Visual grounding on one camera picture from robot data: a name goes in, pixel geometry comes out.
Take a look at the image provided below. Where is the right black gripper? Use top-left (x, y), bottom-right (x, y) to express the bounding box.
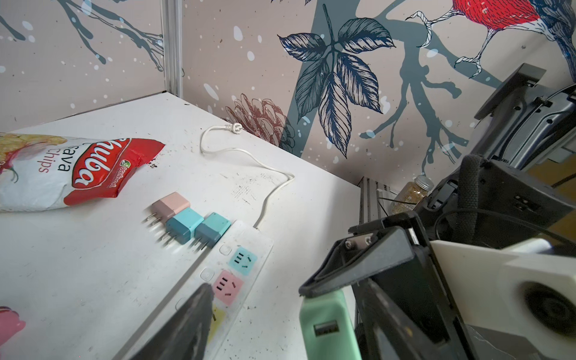
top-left (298, 211), bottom-right (478, 359)

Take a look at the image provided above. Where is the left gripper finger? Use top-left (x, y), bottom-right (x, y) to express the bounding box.
top-left (133, 283), bottom-right (214, 360)

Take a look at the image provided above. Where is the light green charger plug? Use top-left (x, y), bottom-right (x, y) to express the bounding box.
top-left (299, 289), bottom-right (362, 360)

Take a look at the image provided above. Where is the white multicolour power strip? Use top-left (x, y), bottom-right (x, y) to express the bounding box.
top-left (115, 220), bottom-right (273, 359)

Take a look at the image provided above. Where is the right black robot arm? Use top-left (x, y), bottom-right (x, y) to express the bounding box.
top-left (299, 64), bottom-right (575, 359)

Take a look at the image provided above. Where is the teal charger plug lower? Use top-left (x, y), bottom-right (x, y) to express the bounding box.
top-left (189, 212), bottom-right (232, 252)

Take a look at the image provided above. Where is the teal charger plug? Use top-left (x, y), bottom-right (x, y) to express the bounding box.
top-left (158, 207), bottom-right (205, 245)
top-left (189, 212), bottom-right (232, 252)

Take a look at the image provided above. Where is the teal charger plug upper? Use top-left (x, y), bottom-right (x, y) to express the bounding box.
top-left (158, 207), bottom-right (205, 245)

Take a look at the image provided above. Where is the pink usb charger plug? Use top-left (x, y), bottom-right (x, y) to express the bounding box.
top-left (144, 192), bottom-right (190, 225)

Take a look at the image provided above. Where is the glass jar with lid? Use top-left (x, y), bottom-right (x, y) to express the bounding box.
top-left (389, 175), bottom-right (434, 215)

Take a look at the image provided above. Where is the pink pig toy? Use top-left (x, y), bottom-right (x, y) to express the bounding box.
top-left (0, 306), bottom-right (26, 346)

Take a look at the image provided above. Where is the red white chips bag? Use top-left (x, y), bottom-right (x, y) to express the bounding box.
top-left (1, 133), bottom-right (164, 212)

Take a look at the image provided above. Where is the white power strip cable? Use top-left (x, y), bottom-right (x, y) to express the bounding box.
top-left (199, 123), bottom-right (296, 230)

